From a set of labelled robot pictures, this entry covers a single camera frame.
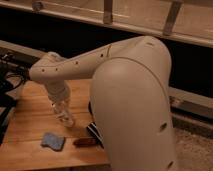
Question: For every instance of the metal rail frame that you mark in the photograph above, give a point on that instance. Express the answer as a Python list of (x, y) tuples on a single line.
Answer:
[(189, 21)]

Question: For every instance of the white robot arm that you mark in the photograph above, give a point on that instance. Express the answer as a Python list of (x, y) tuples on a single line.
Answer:
[(129, 99)]

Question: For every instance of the small white bottle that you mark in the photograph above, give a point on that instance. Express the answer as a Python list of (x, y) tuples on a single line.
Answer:
[(65, 117)]

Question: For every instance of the red brown oblong object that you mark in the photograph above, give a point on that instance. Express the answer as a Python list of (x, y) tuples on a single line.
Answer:
[(85, 142)]

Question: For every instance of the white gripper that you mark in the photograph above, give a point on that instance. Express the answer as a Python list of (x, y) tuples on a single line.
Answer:
[(58, 91)]

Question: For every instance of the blue sponge cloth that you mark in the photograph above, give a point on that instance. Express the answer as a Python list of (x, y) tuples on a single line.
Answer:
[(53, 141)]

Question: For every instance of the black white striped block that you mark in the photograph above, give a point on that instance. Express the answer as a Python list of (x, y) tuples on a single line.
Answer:
[(92, 130)]

